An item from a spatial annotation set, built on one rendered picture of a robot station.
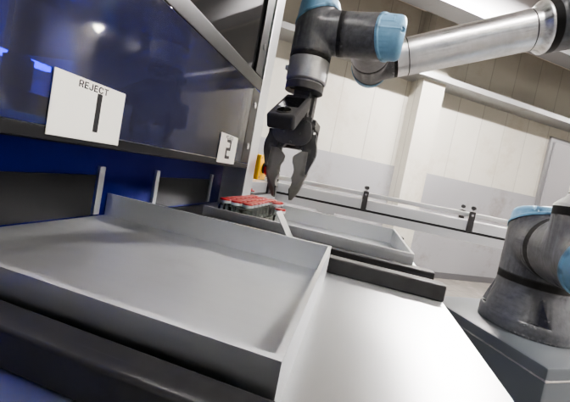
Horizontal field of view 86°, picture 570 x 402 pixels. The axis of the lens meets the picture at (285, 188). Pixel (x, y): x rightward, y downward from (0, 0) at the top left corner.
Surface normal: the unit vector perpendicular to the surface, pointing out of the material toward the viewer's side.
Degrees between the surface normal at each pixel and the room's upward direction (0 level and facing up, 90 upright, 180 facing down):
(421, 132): 90
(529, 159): 90
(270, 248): 90
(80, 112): 90
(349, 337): 0
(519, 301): 72
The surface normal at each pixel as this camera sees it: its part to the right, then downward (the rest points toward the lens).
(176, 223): -0.23, 0.01
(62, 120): 0.96, 0.19
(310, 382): 0.18, -0.98
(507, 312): -0.78, -0.43
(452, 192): 0.28, 0.11
